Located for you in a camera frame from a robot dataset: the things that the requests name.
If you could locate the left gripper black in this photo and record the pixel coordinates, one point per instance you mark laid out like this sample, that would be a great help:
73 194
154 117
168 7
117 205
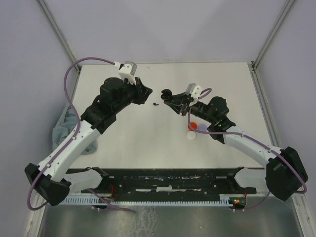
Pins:
141 91

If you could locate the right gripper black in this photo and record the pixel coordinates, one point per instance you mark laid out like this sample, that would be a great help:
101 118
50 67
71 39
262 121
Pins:
177 107

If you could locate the black round case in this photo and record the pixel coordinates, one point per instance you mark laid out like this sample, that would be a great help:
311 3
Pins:
166 95

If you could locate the red round case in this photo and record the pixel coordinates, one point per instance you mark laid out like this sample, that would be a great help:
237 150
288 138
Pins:
192 126

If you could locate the purple round case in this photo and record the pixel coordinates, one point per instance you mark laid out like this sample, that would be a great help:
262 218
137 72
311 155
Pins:
202 127

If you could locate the white earbud charging case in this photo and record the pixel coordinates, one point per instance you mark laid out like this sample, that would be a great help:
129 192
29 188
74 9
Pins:
191 135

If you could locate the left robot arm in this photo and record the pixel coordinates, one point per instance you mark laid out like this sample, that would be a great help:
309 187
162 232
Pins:
50 178

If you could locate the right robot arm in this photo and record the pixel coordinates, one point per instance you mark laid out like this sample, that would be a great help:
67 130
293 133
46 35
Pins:
285 173

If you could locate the blue cloth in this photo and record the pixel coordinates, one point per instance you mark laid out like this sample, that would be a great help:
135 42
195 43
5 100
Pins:
64 126

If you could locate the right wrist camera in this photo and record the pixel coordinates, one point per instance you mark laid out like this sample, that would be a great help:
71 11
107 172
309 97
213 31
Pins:
194 91

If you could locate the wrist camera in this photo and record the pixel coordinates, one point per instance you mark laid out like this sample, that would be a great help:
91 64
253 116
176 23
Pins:
126 71
194 91

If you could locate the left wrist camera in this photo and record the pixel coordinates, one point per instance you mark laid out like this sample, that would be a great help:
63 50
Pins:
126 71

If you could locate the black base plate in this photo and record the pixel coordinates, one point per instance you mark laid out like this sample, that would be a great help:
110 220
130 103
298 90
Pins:
172 184

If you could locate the light blue cable duct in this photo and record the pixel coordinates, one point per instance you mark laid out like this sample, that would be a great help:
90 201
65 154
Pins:
95 201

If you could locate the left aluminium frame post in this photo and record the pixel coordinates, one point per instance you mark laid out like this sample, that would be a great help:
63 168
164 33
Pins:
48 14

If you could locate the aluminium frame post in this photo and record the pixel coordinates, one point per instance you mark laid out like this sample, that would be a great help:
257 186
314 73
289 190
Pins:
279 22
48 14

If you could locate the right aluminium frame post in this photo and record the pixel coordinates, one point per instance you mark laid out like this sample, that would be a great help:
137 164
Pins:
279 22

